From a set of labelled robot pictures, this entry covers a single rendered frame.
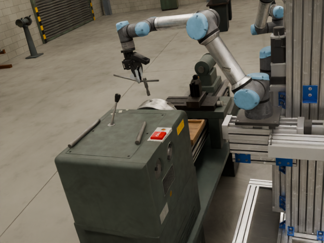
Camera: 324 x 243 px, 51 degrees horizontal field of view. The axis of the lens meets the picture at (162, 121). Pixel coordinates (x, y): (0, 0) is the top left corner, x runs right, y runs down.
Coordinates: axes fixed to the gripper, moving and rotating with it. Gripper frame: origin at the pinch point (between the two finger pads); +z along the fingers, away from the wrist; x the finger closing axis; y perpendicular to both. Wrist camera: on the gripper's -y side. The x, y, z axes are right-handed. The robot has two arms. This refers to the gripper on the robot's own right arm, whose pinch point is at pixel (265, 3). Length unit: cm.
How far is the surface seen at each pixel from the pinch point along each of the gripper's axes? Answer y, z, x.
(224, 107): 59, -36, -50
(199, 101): 48, -39, -67
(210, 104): 54, -37, -59
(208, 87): 59, 15, -57
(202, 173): 94, -63, -78
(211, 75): 51, 20, -51
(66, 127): 123, 174, -267
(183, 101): 51, -24, -79
